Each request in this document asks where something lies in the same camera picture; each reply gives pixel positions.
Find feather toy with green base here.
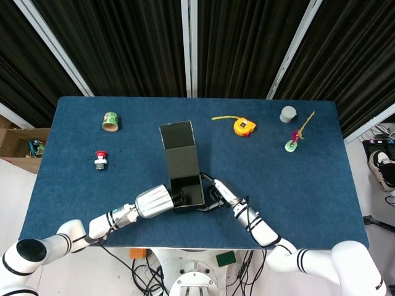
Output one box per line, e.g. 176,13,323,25
284,111,315,153

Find grey cylindrical container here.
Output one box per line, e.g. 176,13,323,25
279,105,297,123

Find red emergency stop button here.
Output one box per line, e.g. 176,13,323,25
94,150,109,171

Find white partition frame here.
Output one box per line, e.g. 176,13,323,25
180,0,198,98
267,0,323,99
344,103,395,145
14,0,94,97
0,102,35,130

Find black pleated curtain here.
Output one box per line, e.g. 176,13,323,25
196,0,309,99
30,0,188,98
0,0,83,128
274,0,395,138

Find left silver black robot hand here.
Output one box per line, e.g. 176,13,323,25
135,184,186,220

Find green block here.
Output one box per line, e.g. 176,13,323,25
215,251,237,268

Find yellow tape measure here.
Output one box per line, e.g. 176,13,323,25
211,115,257,138

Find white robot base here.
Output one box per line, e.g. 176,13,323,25
152,248,240,296

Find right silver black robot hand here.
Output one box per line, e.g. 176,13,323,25
200,173,240,213

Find white black sneaker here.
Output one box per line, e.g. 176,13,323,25
366,149,395,192

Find black device with cables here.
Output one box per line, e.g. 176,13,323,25
362,123,395,161

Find black foldable cardboard box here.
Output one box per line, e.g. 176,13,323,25
159,120,207,215

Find person leg black trousers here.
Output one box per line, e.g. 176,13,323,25
381,159,395,183

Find blue felt table mat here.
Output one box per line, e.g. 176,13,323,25
18,96,370,251

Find green patterned tape roll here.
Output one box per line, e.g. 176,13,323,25
101,111,121,133

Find black floor cables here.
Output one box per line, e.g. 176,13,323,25
131,249,268,296

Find brown cardboard carton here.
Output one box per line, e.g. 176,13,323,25
0,115,51,174

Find black stand leg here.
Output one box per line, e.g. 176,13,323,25
363,215,395,232

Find colourful tool handles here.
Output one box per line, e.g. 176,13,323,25
28,139,47,158

